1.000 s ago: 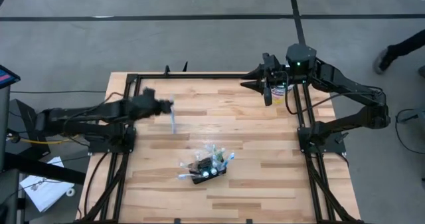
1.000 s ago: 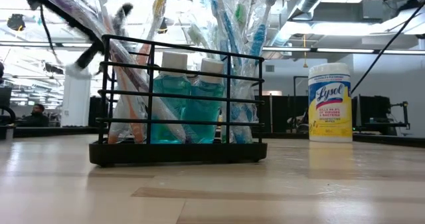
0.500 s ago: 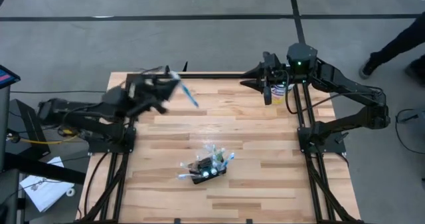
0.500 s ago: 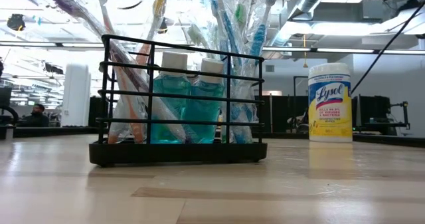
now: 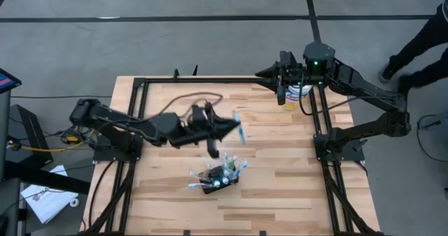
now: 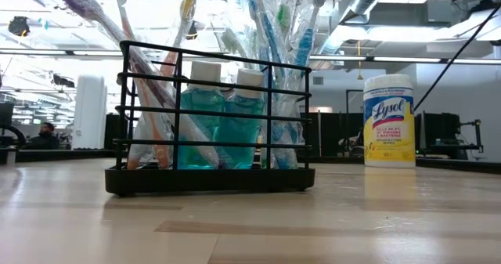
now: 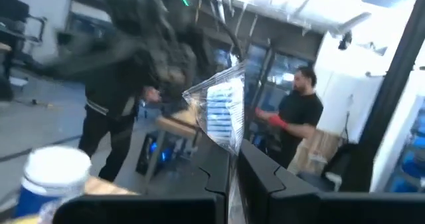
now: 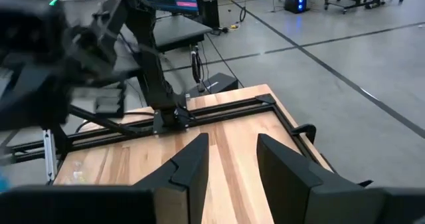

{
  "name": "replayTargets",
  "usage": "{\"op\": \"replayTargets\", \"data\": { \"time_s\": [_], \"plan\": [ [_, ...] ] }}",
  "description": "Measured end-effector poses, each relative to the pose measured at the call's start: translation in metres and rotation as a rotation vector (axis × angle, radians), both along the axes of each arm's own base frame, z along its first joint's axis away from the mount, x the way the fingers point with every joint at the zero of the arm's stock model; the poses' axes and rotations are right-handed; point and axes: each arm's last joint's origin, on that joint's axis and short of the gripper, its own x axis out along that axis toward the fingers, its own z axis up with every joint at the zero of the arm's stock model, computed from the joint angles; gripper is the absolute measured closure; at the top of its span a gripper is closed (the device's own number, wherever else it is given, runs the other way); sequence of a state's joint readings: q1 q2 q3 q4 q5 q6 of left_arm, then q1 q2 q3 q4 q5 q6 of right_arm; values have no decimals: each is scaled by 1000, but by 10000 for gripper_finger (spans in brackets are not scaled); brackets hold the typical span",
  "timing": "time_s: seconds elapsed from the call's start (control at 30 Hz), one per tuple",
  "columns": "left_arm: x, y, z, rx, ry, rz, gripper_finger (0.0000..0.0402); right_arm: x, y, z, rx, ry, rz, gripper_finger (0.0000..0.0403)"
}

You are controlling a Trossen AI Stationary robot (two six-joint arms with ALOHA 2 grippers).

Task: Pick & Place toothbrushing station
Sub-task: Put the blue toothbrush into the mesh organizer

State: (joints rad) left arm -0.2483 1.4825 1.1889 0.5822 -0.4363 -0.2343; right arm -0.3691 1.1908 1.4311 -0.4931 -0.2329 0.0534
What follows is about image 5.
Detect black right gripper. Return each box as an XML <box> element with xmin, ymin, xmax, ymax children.
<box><xmin>254</xmin><ymin>50</ymin><xmax>309</xmax><ymax>92</ymax></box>

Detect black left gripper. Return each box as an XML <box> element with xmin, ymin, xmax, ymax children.
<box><xmin>169</xmin><ymin>102</ymin><xmax>242</xmax><ymax>149</ymax></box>

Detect black wire caddy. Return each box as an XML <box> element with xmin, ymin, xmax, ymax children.
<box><xmin>198</xmin><ymin>165</ymin><xmax>241</xmax><ymax>195</ymax></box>

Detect yellow Lysol wipes canister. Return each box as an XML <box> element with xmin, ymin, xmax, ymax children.
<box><xmin>283</xmin><ymin>84</ymin><xmax>314</xmax><ymax>111</ymax></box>

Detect person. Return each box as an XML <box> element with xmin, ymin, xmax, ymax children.
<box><xmin>379</xmin><ymin>0</ymin><xmax>448</xmax><ymax>95</ymax></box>

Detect white paper sheets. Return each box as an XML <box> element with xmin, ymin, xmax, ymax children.
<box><xmin>20</xmin><ymin>164</ymin><xmax>80</xmax><ymax>225</ymax></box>

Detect black monitor stand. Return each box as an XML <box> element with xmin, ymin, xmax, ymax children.
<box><xmin>0</xmin><ymin>88</ymin><xmax>92</xmax><ymax>236</ymax></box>

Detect large display monitor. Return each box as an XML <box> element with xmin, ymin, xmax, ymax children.
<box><xmin>0</xmin><ymin>67</ymin><xmax>22</xmax><ymax>95</ymax></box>

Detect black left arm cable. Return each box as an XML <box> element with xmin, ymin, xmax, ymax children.
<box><xmin>148</xmin><ymin>91</ymin><xmax>225</xmax><ymax>121</ymax></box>

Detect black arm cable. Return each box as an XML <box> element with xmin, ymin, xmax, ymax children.
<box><xmin>298</xmin><ymin>69</ymin><xmax>402</xmax><ymax>117</ymax></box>
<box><xmin>148</xmin><ymin>91</ymin><xmax>225</xmax><ymax>121</ymax></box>

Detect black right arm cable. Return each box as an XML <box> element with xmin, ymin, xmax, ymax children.
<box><xmin>298</xmin><ymin>69</ymin><xmax>402</xmax><ymax>117</ymax></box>

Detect black aluminium table frame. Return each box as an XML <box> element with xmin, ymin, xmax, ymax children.
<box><xmin>79</xmin><ymin>75</ymin><xmax>383</xmax><ymax>236</ymax></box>

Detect yellow cable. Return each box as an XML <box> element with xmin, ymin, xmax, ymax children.
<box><xmin>20</xmin><ymin>140</ymin><xmax>85</xmax><ymax>153</ymax></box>

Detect black floor cable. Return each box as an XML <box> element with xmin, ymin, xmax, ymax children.
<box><xmin>9</xmin><ymin>95</ymin><xmax>80</xmax><ymax>100</ymax></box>

